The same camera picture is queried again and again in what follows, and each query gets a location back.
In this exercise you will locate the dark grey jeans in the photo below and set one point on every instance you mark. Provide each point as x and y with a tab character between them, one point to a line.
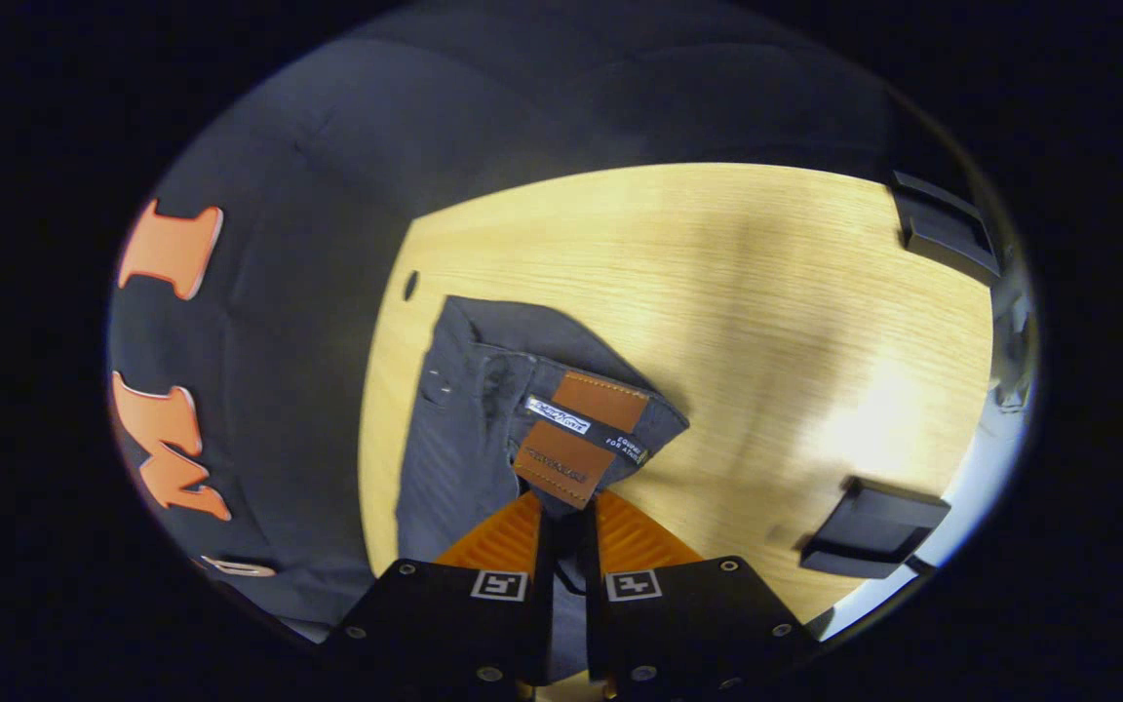
464	458

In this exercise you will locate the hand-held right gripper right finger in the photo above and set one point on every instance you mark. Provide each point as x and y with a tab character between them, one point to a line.
688	614

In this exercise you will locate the black backdrop cloth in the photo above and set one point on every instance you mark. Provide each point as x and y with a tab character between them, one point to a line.
308	292

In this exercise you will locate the black rectangular block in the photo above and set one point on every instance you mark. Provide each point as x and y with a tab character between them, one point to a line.
947	234
873	531

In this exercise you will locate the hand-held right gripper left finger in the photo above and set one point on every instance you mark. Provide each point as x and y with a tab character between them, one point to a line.
445	614

